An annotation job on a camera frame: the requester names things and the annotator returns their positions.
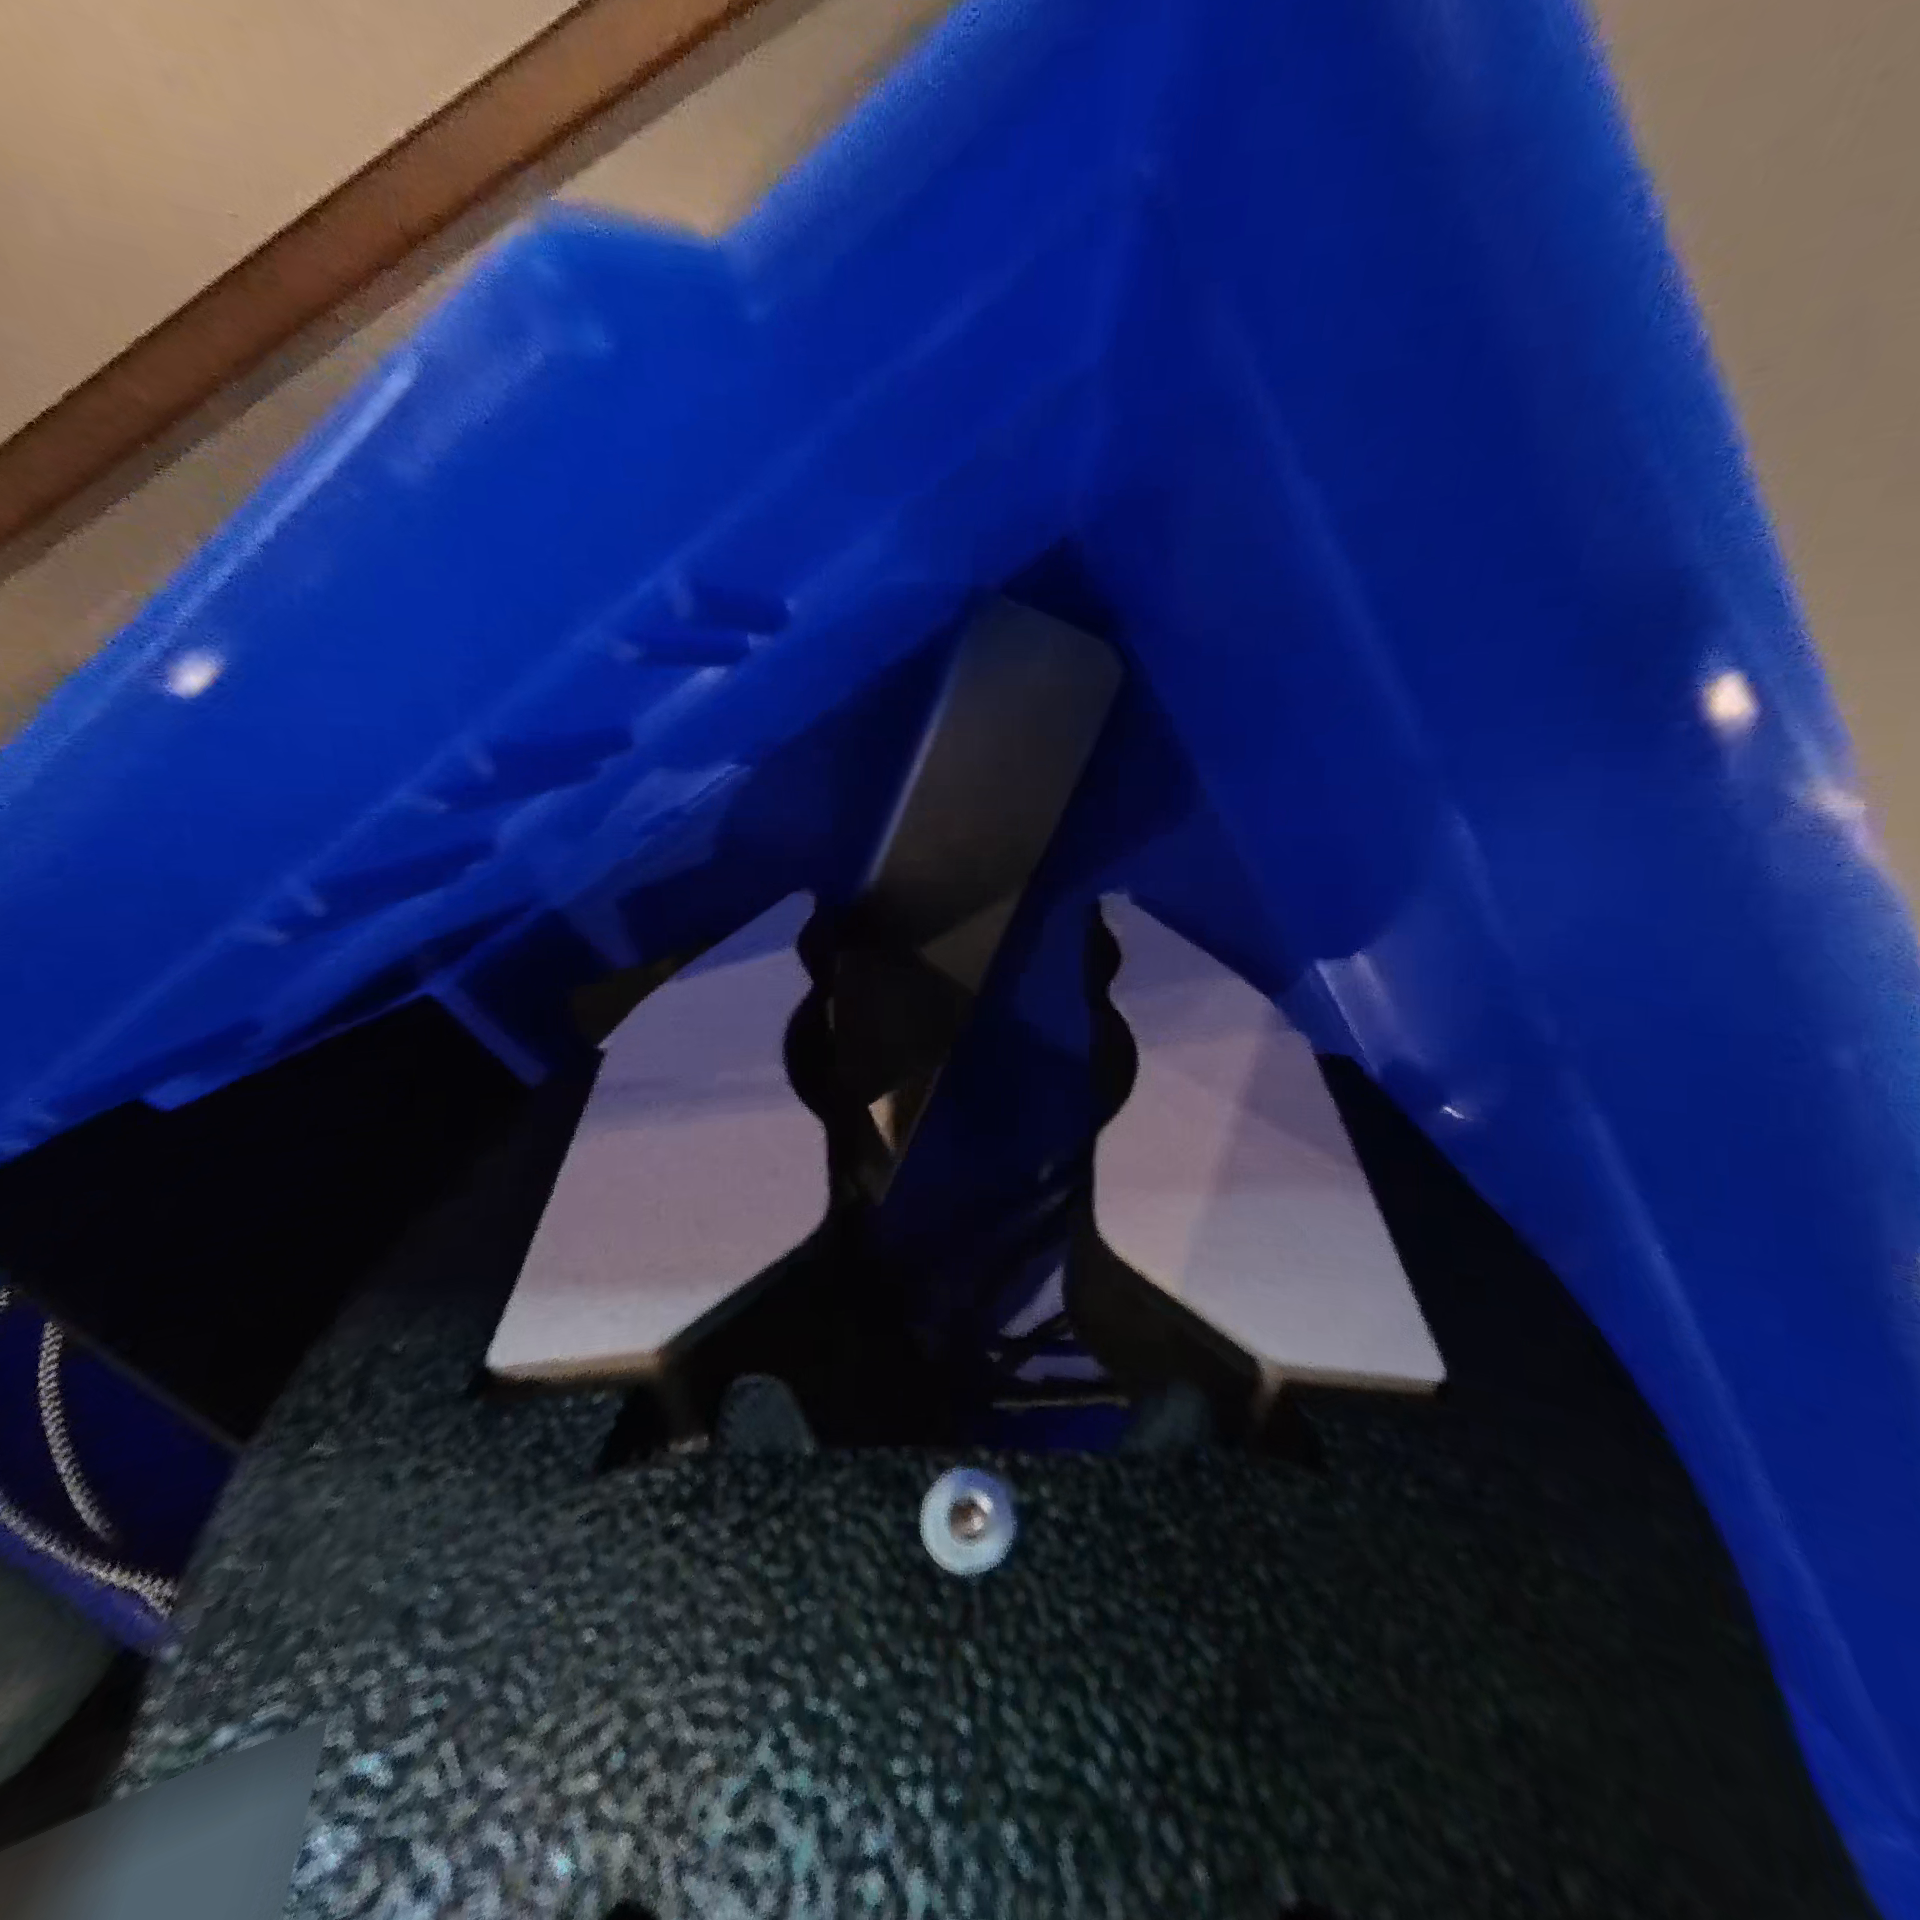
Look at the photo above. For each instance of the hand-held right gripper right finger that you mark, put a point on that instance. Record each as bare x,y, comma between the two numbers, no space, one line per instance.
1274,1201

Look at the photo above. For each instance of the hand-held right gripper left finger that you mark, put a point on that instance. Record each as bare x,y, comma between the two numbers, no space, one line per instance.
645,1201

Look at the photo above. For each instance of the black usb hub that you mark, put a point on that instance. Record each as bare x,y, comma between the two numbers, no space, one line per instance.
990,780

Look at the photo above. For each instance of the blue plastic bin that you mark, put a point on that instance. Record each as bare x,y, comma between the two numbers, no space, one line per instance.
1274,525

